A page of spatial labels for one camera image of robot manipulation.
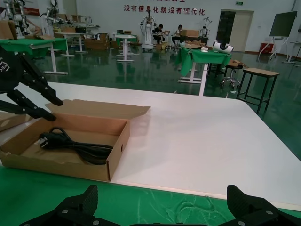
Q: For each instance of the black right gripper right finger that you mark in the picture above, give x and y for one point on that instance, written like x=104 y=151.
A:
x=254 y=212

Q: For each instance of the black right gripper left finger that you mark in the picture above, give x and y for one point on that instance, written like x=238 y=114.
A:
x=70 y=212

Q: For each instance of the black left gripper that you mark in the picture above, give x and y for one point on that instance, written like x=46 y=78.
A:
x=11 y=75

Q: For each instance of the white robot with outstretched arm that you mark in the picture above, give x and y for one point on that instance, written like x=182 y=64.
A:
x=53 y=14

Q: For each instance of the open cardboard box oval hole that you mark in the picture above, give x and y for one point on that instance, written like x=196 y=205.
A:
x=11 y=123

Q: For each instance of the open cardboard box round hole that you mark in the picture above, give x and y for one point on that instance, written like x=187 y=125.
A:
x=70 y=169

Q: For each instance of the upright cardboard box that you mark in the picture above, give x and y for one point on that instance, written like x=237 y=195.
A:
x=7 y=30

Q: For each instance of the closed cardboard box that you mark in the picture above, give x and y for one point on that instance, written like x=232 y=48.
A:
x=190 y=33

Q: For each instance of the flat cardboard sheet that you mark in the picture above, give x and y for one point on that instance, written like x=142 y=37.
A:
x=44 y=37
x=195 y=46

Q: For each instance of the green felt work mat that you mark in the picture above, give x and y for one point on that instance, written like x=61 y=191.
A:
x=141 y=202

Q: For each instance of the large cardboard carton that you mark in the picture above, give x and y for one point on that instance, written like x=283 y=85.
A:
x=96 y=44

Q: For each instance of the black case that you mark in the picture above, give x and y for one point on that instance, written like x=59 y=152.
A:
x=81 y=29

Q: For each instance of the person in black clothes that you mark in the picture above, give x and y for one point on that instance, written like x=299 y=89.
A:
x=157 y=31

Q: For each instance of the wooden top black stool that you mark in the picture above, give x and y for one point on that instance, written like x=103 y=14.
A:
x=261 y=72

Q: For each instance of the black round swivel stool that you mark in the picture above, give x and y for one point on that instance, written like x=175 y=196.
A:
x=234 y=67

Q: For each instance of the flattened cardboard pieces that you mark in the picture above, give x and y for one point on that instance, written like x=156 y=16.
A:
x=235 y=63

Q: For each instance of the seated person in light top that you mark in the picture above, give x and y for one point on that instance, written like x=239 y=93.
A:
x=179 y=27

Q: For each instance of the red cabinet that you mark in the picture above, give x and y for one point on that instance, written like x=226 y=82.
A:
x=266 y=48

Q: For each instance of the white curved shell device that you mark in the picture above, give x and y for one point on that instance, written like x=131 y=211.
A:
x=223 y=47

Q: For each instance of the small white object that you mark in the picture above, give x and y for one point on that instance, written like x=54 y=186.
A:
x=204 y=49

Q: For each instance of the white monitor stand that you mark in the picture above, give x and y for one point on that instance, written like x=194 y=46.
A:
x=279 y=39

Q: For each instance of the small white robot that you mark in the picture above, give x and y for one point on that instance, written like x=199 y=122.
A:
x=205 y=30

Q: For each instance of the doorway with beige door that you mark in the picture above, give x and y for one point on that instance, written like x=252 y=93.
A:
x=243 y=30

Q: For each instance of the black monitor screen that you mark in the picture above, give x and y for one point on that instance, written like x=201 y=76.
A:
x=283 y=23

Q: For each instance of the green exit sign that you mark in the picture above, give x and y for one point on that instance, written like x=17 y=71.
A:
x=240 y=3

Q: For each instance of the white frame table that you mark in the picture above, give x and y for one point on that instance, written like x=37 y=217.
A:
x=203 y=82
x=70 y=34
x=125 y=49
x=53 y=61
x=290 y=53

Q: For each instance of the white humanoid robot on pedestal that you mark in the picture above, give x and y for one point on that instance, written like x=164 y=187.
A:
x=148 y=30

